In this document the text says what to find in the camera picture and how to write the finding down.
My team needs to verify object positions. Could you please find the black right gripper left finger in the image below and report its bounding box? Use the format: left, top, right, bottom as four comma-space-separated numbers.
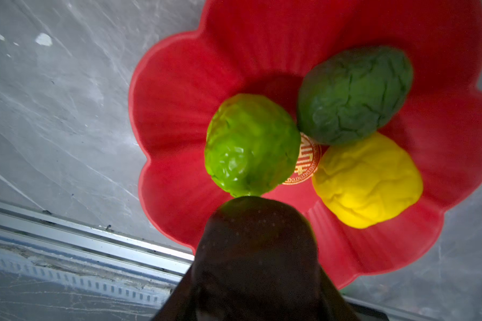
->
151, 268, 195, 321

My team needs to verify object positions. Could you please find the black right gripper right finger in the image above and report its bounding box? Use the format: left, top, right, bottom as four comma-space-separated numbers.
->
319, 269, 360, 321

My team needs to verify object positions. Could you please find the dark avocado fake fruit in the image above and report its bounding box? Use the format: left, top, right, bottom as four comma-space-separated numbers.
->
191, 197, 320, 320

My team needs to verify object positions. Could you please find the yellow fake lemon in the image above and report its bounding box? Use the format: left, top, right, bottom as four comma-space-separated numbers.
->
312, 132, 424, 230

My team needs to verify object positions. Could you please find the light green fake fruit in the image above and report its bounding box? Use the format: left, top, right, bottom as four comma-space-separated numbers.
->
204, 94, 301, 198

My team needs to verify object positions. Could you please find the green fake lime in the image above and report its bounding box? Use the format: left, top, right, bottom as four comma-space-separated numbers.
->
296, 45, 414, 145

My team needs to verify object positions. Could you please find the red flower-shaped plate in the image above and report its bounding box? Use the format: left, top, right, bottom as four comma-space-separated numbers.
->
129, 1, 482, 288

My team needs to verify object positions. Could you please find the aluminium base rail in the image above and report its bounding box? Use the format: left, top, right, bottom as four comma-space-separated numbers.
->
0, 195, 439, 321

